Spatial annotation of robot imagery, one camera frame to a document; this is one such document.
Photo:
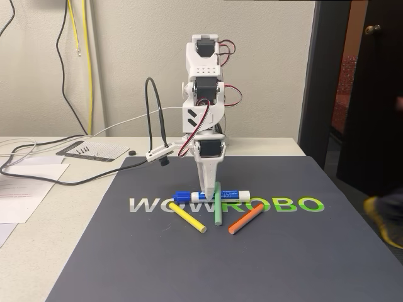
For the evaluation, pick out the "striped screw tray mat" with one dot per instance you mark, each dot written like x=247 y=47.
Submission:
x=107 y=151

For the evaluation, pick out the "white camera box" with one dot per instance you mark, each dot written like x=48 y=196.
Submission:
x=159 y=153

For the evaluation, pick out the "yellow chalk stick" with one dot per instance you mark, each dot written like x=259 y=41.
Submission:
x=187 y=217

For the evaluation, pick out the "dark grey printed mat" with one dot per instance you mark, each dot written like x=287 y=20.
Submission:
x=220 y=267

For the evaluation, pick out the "dark grey door frame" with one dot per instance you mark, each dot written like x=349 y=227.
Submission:
x=318 y=78

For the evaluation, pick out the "green chalk stick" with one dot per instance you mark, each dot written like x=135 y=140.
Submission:
x=218 y=210

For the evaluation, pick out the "person's foot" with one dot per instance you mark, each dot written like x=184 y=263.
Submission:
x=388 y=217

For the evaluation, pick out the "pale lavender paper sheet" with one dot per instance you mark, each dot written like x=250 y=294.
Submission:
x=4 y=232

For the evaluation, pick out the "white paper sheet with text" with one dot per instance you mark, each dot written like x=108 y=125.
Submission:
x=19 y=204

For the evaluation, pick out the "orange chalk stick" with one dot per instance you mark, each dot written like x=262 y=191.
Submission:
x=245 y=219

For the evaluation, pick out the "blue dry erase marker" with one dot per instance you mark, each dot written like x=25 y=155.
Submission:
x=234 y=195

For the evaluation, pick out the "red patterned furniture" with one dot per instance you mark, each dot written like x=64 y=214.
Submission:
x=343 y=94

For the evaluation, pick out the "brass door knob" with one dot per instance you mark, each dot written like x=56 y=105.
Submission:
x=372 y=29

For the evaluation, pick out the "blank white paper sheet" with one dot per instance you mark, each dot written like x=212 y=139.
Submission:
x=31 y=170

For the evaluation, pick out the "dark brown door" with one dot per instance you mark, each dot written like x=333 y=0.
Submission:
x=374 y=110

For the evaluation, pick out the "person's hand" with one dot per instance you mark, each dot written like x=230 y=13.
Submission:
x=400 y=103

